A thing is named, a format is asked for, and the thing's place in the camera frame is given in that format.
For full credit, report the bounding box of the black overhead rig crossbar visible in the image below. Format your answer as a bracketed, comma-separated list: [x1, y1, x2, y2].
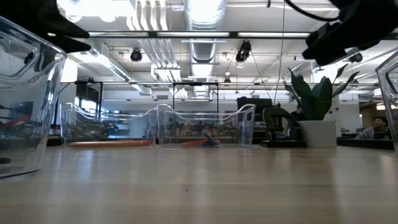
[88, 30, 312, 40]

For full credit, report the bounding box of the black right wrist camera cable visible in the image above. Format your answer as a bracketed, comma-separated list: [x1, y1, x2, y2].
[283, 0, 341, 22]

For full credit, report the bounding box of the blue rectangular eraser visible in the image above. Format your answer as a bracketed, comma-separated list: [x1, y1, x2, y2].
[203, 133, 220, 146]

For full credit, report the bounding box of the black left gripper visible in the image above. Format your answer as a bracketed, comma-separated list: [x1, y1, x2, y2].
[0, 0, 92, 54]

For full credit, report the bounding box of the white plant pot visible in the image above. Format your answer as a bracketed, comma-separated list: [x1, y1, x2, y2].
[298, 119, 338, 149]

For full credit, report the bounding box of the clear plastic bin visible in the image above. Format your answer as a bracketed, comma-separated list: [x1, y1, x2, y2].
[0, 15, 68, 180]
[156, 103, 257, 149]
[375, 51, 398, 156]
[60, 102, 159, 147]

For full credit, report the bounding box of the white ceiling duct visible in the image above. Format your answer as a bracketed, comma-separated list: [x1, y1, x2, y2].
[79, 40, 153, 96]

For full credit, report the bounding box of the black computer monitor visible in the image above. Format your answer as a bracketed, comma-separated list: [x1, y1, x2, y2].
[236, 96, 274, 113]

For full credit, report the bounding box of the yellow pencil pink eraser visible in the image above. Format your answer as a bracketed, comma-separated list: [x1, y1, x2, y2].
[93, 139, 154, 146]

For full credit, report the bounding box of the green leafy plant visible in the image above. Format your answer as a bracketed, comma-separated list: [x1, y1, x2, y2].
[283, 63, 361, 121]

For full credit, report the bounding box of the black desk hole punch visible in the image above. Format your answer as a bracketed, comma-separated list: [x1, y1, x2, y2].
[259, 107, 307, 149]

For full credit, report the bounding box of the person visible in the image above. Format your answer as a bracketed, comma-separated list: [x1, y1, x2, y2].
[355, 116, 390, 140]
[290, 104, 307, 122]

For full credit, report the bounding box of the silver ceiling duct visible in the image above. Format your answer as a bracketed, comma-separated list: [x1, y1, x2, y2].
[183, 0, 228, 65]

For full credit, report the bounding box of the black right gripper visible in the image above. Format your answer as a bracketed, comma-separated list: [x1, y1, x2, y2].
[302, 0, 398, 67]

